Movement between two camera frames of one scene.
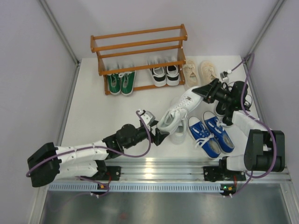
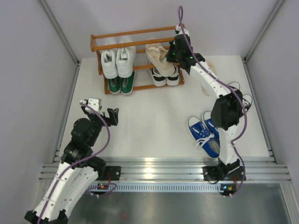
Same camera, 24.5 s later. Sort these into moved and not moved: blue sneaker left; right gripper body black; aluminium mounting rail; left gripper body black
Moved: left gripper body black; right gripper body black
Not moved: aluminium mounting rail; blue sneaker left
